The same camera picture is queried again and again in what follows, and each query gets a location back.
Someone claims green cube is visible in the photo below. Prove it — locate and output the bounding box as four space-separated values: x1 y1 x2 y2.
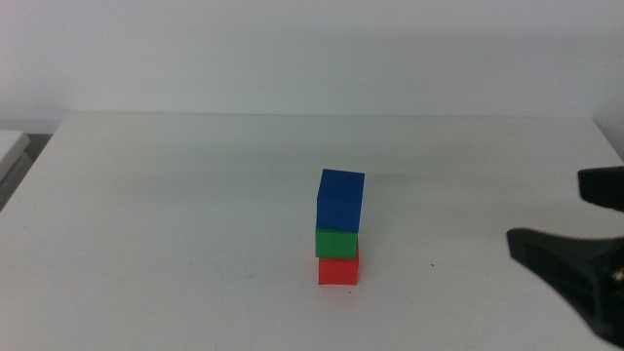
314 227 360 260

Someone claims blue cube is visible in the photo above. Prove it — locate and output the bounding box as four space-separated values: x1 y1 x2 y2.
315 168 366 234

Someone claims red cube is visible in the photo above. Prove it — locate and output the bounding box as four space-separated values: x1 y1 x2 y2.
318 246 361 286

